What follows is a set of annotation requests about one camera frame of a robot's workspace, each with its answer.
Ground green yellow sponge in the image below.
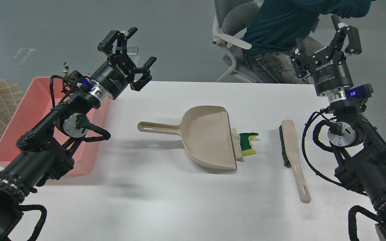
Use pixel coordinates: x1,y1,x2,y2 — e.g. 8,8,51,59
239,133,259,157

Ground beige hand brush black bristles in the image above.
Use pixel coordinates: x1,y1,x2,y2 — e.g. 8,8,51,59
279,119,312,204

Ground pink plastic bin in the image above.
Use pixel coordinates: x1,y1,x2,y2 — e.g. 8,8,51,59
0,77,99,175

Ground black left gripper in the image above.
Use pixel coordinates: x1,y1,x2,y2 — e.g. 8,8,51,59
90,27,157,100

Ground person in teal shirt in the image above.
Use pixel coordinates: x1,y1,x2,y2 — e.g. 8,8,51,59
243,0,371,84

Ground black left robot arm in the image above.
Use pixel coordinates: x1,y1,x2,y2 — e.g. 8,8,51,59
0,27,156,241

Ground beige plastic dustpan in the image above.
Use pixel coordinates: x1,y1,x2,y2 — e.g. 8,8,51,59
137,105,237,171

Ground grey white office chair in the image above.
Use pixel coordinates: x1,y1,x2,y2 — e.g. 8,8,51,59
213,0,323,83

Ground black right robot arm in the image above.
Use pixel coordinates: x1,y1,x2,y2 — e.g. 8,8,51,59
291,15,386,241

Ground white bread slice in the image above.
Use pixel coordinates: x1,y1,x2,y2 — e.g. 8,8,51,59
230,128,243,161

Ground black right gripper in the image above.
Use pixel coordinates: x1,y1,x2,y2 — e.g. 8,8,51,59
291,15,363,96

